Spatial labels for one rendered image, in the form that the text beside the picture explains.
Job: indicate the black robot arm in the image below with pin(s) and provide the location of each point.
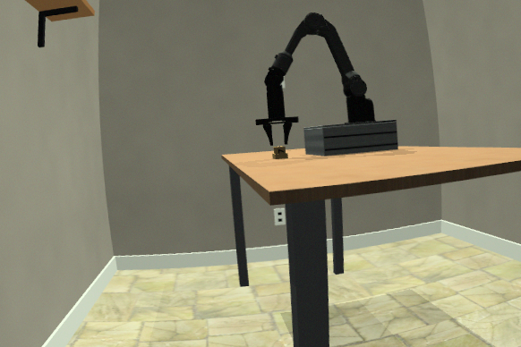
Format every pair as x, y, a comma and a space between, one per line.
359, 110

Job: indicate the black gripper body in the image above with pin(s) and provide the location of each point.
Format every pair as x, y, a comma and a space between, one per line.
277, 113

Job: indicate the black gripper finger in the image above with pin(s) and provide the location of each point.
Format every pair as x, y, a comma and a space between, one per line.
287, 127
268, 129

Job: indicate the tan shallow tray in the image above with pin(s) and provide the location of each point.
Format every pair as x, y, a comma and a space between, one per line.
279, 156

